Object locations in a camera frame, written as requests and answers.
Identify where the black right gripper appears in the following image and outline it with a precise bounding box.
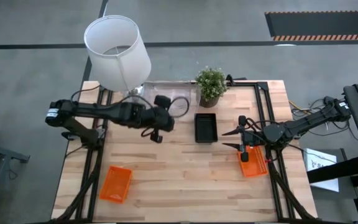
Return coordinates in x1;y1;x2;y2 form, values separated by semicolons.
221;114;265;163

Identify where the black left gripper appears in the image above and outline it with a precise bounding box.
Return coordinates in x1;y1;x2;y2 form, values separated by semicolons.
141;95;175;144

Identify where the orange slotted plastic basket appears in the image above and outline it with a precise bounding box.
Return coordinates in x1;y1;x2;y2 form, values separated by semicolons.
237;146;269;179
99;165;134;205

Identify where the green potted plant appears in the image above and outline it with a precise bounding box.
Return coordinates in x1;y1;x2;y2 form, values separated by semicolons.
194;65;230;109

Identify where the white shade table lamp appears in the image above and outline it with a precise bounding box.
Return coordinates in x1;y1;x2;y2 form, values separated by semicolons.
83;14;152;97

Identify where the white printed box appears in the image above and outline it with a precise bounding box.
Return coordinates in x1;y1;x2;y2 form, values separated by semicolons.
303;147;341;193

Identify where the black orange striped floor mat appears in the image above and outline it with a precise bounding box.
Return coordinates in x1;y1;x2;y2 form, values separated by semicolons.
264;10;358;42

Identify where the black aluminium mount frame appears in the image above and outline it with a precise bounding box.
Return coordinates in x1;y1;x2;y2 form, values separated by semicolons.
50;84;115;223
227;74;318;223

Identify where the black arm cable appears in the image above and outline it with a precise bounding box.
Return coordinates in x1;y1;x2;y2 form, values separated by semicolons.
70;84;101;102

